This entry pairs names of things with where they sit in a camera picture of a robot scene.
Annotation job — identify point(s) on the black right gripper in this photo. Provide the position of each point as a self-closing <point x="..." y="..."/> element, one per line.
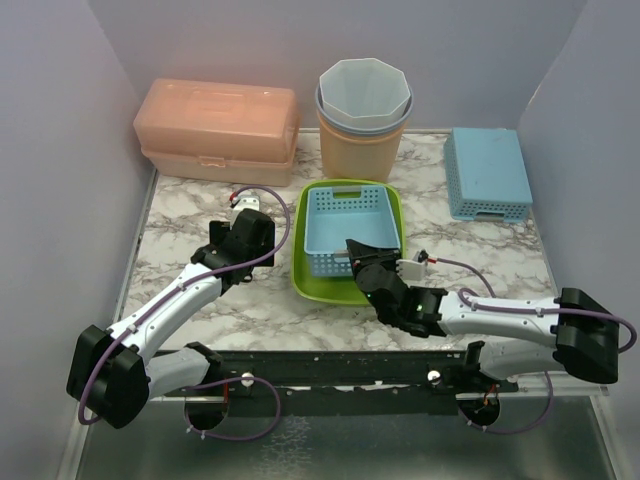
<point x="362" y="255"/>

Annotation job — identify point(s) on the small blue perforated basket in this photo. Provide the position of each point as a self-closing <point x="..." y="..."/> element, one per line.
<point x="366" y="213"/>

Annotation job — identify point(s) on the white faceted bin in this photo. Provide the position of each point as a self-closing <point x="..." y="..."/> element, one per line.
<point x="364" y="93"/>

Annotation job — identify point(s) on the orange round bin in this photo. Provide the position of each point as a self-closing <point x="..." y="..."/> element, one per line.
<point x="347" y="156"/>

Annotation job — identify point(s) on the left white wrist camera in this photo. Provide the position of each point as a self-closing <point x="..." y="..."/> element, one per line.
<point x="243" y="202"/>

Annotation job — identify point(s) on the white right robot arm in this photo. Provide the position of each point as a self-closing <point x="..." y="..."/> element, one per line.
<point x="570" y="333"/>

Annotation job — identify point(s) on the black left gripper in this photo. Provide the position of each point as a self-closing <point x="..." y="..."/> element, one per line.
<point x="220" y="230"/>

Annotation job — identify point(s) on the large blue perforated basket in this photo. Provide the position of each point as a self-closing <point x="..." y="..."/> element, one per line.
<point x="486" y="176"/>

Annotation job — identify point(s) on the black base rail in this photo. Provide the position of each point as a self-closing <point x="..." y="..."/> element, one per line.
<point x="316" y="383"/>

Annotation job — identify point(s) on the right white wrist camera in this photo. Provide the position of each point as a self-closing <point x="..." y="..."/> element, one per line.
<point x="415" y="269"/>

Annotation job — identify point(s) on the green plastic tray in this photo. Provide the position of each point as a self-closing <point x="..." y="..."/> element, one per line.
<point x="334" y="290"/>

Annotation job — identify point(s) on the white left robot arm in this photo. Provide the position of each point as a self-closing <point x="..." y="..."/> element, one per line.
<point x="116" y="371"/>

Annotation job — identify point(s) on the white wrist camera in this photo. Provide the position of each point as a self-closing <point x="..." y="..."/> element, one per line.
<point x="415" y="269"/>
<point x="243" y="202"/>

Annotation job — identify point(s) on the blue-grey round bin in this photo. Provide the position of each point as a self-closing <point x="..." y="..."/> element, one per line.
<point x="361" y="132"/>

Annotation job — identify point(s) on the orange plastic toolbox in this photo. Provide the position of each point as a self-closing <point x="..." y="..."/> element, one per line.
<point x="219" y="132"/>

